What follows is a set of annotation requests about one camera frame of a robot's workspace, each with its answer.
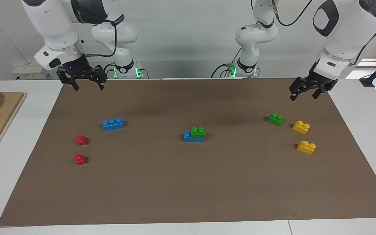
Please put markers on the blue three-stud block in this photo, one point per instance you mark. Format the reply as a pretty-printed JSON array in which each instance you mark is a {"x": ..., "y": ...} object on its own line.
[
  {"x": 189, "y": 137},
  {"x": 113, "y": 124}
]

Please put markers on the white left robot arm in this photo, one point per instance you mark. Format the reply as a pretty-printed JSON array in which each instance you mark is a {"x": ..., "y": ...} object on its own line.
[{"x": 344, "y": 29}]

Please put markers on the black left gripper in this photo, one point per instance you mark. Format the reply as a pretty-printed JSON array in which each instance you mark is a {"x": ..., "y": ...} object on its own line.
[{"x": 318, "y": 81}]

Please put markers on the brown table mat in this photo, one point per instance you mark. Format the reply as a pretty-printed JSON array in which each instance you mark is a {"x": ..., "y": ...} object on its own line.
[{"x": 188, "y": 182}]

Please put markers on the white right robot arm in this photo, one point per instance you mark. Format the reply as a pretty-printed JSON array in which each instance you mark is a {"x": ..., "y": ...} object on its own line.
[{"x": 54, "y": 26}]

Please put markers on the red one-stud block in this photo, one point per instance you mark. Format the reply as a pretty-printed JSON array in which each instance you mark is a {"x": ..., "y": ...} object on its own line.
[
  {"x": 81, "y": 140},
  {"x": 80, "y": 160}
]

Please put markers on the white wall socket strip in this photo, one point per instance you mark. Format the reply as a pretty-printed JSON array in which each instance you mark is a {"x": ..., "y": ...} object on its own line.
[{"x": 29, "y": 72}]

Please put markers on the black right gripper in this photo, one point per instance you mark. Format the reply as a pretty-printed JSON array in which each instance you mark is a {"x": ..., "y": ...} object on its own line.
[{"x": 83, "y": 70}]

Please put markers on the yellow two-stud block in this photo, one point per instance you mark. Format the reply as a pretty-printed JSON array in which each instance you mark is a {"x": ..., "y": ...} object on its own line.
[
  {"x": 301, "y": 127},
  {"x": 306, "y": 147}
]

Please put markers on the green two-stud block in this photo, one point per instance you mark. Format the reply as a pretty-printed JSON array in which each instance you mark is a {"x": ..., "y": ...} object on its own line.
[
  {"x": 275, "y": 119},
  {"x": 197, "y": 133}
]

